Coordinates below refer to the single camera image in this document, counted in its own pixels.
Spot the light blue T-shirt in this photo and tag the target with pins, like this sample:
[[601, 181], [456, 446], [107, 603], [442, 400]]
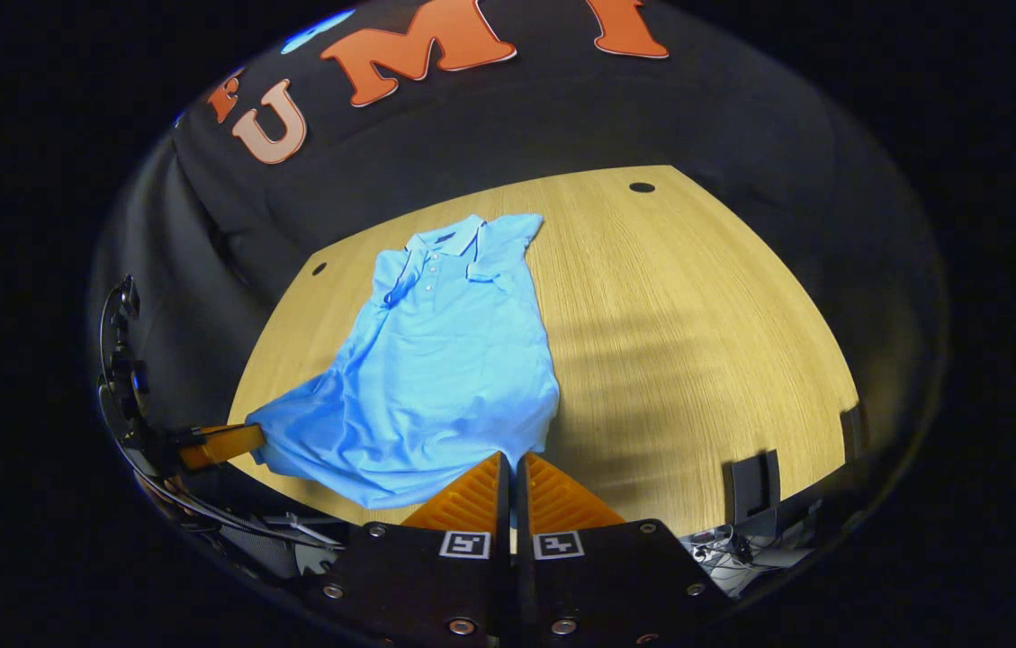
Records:
[[445, 360]]

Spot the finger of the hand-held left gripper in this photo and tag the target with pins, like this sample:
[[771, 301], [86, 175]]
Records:
[[224, 445]]

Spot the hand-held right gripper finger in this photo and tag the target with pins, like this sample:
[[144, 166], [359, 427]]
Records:
[[524, 508], [504, 508]]

